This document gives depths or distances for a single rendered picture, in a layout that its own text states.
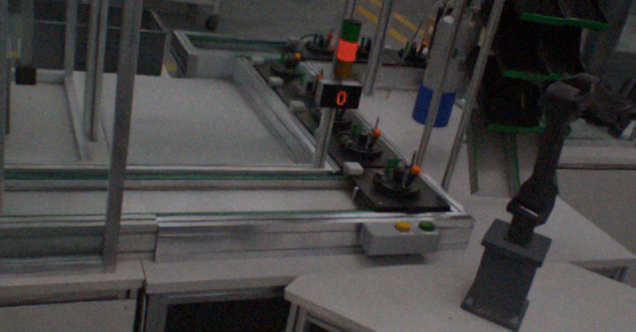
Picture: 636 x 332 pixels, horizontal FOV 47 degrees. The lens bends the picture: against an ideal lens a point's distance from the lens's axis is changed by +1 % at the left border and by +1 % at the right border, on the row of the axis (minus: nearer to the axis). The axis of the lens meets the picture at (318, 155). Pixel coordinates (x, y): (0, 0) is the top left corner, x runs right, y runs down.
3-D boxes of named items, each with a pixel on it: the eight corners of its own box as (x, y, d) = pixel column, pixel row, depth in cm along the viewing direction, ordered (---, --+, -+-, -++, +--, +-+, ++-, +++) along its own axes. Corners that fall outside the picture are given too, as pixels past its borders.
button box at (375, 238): (437, 252, 197) (443, 233, 194) (368, 255, 188) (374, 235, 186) (424, 239, 202) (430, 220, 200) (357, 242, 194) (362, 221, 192)
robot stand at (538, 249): (517, 333, 177) (543, 262, 169) (459, 308, 181) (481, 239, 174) (528, 305, 189) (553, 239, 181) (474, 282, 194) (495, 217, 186)
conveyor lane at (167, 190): (441, 239, 213) (450, 209, 209) (150, 249, 179) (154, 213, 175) (397, 192, 237) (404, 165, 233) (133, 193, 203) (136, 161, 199)
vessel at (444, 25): (461, 94, 300) (488, 3, 285) (431, 92, 294) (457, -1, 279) (444, 83, 311) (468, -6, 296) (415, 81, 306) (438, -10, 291)
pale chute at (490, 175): (511, 199, 217) (518, 194, 213) (470, 195, 214) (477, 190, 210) (502, 111, 227) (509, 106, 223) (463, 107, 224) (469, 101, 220)
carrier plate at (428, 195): (449, 212, 209) (451, 206, 209) (375, 213, 200) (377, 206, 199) (410, 174, 229) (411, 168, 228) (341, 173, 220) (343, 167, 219)
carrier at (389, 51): (443, 72, 351) (450, 46, 346) (399, 68, 341) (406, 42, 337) (419, 55, 371) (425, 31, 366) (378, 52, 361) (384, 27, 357)
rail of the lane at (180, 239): (466, 249, 210) (477, 217, 206) (154, 262, 174) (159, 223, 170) (456, 240, 215) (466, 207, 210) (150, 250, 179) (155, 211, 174)
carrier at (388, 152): (408, 172, 231) (417, 135, 226) (339, 171, 221) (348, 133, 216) (376, 140, 251) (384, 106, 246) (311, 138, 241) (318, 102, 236)
